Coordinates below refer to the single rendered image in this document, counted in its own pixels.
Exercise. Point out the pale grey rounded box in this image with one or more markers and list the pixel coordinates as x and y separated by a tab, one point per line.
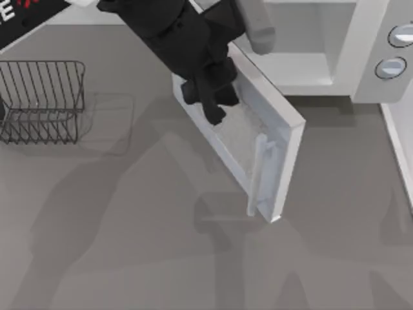
261	35

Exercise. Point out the pale microwave door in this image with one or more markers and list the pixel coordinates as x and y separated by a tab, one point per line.
277	129

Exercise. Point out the pale microwave oven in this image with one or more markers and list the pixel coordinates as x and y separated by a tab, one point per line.
348	48

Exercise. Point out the grey microwave knob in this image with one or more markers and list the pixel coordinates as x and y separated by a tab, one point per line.
401	35
390	68

